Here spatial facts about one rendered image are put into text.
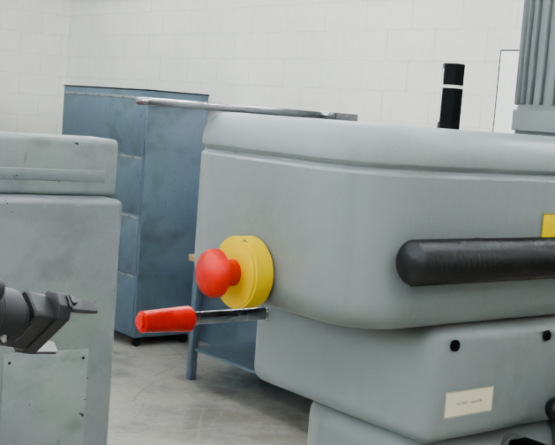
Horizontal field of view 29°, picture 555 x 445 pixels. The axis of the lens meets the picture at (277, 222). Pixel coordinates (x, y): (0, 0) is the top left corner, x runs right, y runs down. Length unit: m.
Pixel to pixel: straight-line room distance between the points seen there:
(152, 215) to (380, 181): 7.51
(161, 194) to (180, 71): 1.28
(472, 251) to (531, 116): 0.37
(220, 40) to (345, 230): 7.86
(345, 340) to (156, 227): 7.41
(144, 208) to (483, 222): 7.42
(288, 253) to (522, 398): 0.26
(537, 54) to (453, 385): 0.42
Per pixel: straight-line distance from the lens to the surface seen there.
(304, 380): 0.99
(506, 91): 6.44
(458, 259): 0.80
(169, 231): 8.40
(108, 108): 8.70
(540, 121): 1.15
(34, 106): 10.74
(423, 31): 6.94
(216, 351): 7.43
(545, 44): 1.15
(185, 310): 0.97
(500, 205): 0.89
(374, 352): 0.92
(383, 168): 0.81
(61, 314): 1.68
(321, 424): 1.03
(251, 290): 0.85
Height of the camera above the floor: 1.89
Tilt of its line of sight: 6 degrees down
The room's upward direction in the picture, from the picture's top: 4 degrees clockwise
